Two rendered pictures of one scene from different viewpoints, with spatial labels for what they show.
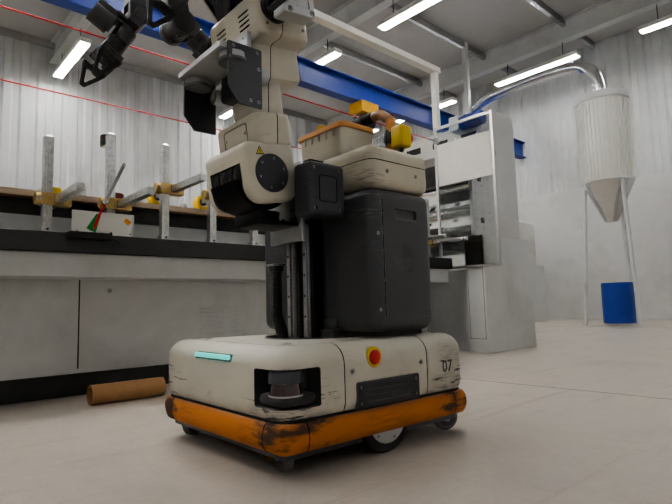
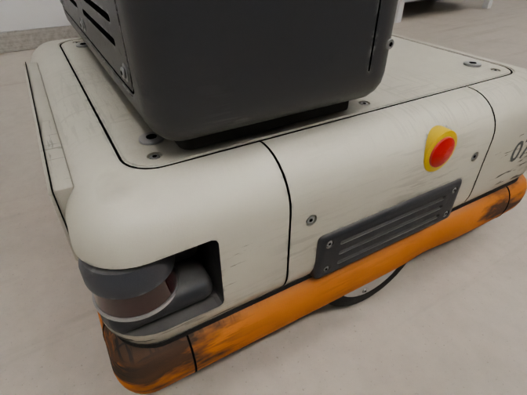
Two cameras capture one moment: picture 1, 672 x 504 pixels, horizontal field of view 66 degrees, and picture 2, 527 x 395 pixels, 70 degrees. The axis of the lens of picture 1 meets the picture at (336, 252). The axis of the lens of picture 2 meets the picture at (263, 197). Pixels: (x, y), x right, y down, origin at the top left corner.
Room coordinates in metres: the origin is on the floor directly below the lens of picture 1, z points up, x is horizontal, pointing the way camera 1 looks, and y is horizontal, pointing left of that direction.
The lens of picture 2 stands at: (2.17, 0.19, 0.44)
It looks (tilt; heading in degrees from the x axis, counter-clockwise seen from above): 36 degrees down; 191
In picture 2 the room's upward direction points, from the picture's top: straight up
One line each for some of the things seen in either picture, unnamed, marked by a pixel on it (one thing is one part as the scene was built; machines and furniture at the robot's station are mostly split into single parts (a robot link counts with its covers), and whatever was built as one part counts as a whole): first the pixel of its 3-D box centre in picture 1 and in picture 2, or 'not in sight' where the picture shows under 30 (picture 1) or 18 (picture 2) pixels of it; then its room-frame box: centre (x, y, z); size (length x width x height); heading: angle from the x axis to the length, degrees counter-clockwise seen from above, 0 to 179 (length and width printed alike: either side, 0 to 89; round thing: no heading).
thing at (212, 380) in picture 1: (313, 377); (263, 125); (1.57, 0.08, 0.16); 0.67 x 0.64 x 0.25; 131
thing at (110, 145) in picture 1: (110, 185); not in sight; (2.26, 0.99, 0.93); 0.04 x 0.04 x 0.48; 42
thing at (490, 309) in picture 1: (422, 237); not in sight; (4.61, -0.78, 0.95); 1.65 x 0.70 x 1.90; 42
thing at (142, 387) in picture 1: (127, 390); not in sight; (2.23, 0.89, 0.04); 0.30 x 0.08 x 0.08; 132
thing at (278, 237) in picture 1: (275, 195); not in sight; (1.42, 0.16, 0.68); 0.28 x 0.27 x 0.25; 41
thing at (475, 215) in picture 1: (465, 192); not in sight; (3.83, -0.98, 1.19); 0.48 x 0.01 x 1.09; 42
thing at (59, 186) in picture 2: not in sight; (49, 136); (1.80, -0.15, 0.23); 0.41 x 0.02 x 0.08; 41
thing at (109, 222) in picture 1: (104, 223); not in sight; (2.22, 1.00, 0.75); 0.26 x 0.01 x 0.10; 132
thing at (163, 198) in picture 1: (164, 193); not in sight; (2.43, 0.81, 0.93); 0.04 x 0.04 x 0.48; 42
